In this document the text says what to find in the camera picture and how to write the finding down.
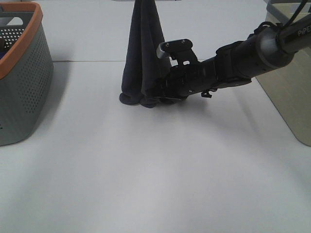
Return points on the dark navy towel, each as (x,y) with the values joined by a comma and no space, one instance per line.
(142,66)

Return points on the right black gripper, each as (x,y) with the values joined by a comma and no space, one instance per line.
(186,78)

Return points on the beige basket grey rim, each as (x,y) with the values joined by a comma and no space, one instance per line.
(289,88)

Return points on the grey perforated basket orange rim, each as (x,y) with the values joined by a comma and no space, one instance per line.
(26,70)

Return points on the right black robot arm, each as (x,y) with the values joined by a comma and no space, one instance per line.
(270,47)

